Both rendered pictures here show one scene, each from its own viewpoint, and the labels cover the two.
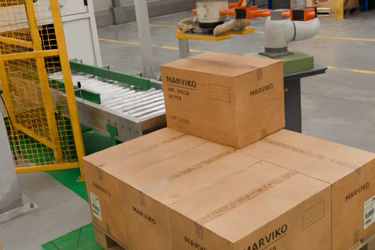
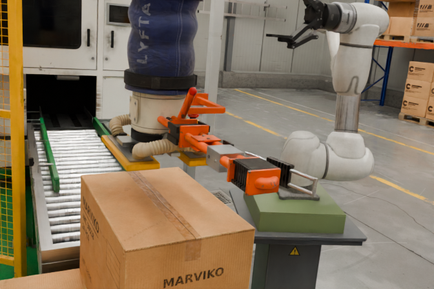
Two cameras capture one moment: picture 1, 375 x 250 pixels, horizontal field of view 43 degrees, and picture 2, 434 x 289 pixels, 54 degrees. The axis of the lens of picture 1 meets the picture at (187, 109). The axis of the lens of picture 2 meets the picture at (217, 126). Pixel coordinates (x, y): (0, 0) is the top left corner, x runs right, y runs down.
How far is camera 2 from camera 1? 1.52 m
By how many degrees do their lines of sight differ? 13
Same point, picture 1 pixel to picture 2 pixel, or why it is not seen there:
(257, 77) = (186, 255)
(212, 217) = not seen: outside the picture
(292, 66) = (305, 223)
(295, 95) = (309, 263)
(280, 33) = (301, 164)
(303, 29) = (341, 166)
